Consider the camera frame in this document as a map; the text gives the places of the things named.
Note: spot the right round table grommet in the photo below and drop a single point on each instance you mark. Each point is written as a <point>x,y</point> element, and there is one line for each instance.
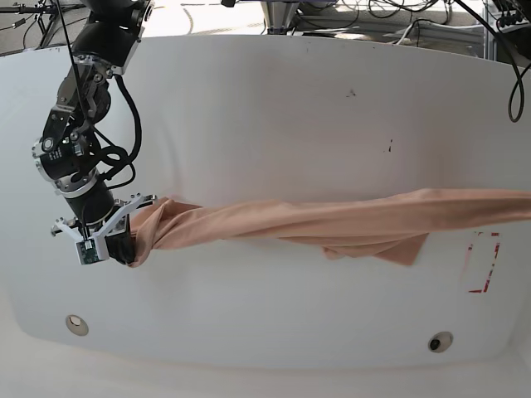
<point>440,342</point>

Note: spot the round table grommet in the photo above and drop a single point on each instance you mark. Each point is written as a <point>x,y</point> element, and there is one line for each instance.
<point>440,342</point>
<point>77,325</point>

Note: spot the peach pink T-shirt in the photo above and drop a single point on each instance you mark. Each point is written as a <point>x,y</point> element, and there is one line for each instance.
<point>393,228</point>

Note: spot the black tripod stand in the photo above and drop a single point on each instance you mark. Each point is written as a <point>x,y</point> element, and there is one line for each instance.
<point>42,14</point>

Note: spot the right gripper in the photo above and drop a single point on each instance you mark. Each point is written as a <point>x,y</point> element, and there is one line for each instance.
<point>100,217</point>

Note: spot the left round table grommet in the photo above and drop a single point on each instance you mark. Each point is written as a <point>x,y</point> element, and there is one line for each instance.
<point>77,325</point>

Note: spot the grey metal centre post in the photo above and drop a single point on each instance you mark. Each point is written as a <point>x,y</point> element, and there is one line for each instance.
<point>278,15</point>

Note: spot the red tape rectangle marking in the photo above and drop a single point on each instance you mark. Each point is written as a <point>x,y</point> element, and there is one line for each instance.
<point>480,260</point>

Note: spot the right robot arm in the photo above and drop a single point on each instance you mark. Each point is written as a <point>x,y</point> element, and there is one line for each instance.
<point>70,155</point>

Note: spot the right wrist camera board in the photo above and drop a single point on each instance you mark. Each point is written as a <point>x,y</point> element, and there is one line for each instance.
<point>91,251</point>

